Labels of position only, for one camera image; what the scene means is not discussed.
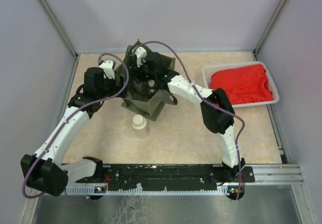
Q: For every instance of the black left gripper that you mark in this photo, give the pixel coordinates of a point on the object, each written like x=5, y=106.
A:
x=116, y=88

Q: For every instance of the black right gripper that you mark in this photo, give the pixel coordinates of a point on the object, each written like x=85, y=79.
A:
x=137, y=71

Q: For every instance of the clear bottle white cap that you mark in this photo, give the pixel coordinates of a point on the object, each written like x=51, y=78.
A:
x=151, y=88

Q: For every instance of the green canvas bag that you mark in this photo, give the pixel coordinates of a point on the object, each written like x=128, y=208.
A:
x=135, y=98

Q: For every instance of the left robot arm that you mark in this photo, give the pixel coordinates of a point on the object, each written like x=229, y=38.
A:
x=44, y=171

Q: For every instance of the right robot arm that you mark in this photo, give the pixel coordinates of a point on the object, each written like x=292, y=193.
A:
x=217, y=112

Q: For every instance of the white plastic basket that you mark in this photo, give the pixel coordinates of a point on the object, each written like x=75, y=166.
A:
x=208, y=71

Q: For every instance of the red cloth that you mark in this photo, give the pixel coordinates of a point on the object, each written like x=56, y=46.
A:
x=243, y=85

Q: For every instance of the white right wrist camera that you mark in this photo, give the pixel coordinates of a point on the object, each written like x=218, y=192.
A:
x=140, y=53

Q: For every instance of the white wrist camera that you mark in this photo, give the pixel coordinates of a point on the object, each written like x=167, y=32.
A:
x=108, y=68
x=140, y=53

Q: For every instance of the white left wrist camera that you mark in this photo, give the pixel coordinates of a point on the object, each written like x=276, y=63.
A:
x=108, y=68

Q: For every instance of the aluminium frame post left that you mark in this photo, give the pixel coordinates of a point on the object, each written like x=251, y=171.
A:
x=58, y=27

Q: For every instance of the aluminium frame post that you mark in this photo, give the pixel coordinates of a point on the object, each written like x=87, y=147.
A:
x=58, y=27
x=273, y=20

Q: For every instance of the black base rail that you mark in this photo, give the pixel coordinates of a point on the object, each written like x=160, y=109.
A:
x=169, y=177

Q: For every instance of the aluminium frame post right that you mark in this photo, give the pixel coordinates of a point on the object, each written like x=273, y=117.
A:
x=273, y=20

